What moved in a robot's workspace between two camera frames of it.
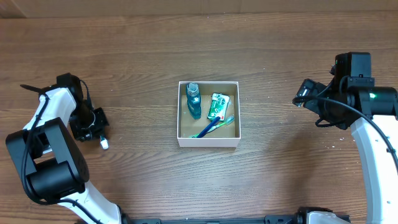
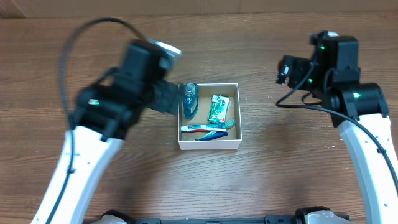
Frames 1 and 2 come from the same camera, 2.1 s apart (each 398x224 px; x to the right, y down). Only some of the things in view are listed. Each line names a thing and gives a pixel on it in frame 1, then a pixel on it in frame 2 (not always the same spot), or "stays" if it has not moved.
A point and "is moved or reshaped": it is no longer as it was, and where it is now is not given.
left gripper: (99, 129) to (163, 101)
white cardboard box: (208, 114) stays
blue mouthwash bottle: (194, 100) is moved or reshaped
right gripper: (334, 118) to (296, 64)
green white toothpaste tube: (104, 142) is moved or reshaped
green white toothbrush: (229, 120) to (230, 124)
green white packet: (218, 105) stays
